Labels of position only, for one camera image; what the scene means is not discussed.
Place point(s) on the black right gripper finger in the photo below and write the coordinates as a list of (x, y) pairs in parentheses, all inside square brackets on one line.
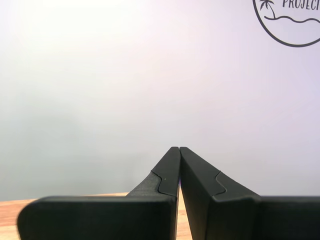
[(100, 220), (250, 220)]

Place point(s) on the round black wall logo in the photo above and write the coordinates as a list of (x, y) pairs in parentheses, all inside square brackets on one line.
[(298, 45)]

